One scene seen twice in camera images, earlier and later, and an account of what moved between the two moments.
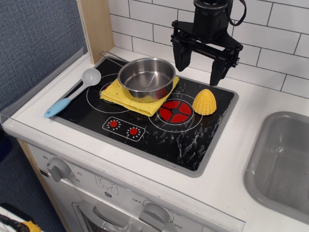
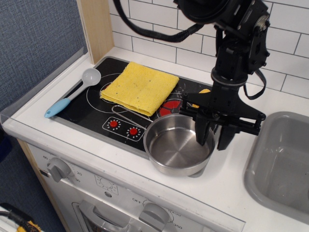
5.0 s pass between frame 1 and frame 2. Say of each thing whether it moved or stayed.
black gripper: moved
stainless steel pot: moved
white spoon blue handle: stayed
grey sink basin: stayed
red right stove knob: stayed
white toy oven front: stayed
